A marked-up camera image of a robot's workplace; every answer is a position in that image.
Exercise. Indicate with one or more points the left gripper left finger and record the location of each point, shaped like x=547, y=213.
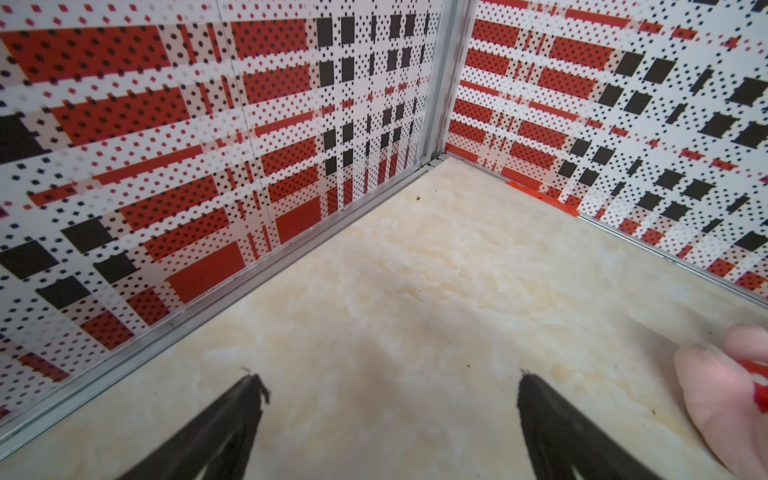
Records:
x=216, y=444

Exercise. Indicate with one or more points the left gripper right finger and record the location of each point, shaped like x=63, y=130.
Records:
x=562, y=443

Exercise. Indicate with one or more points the pink plush toy red dress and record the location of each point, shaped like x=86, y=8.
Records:
x=725, y=394

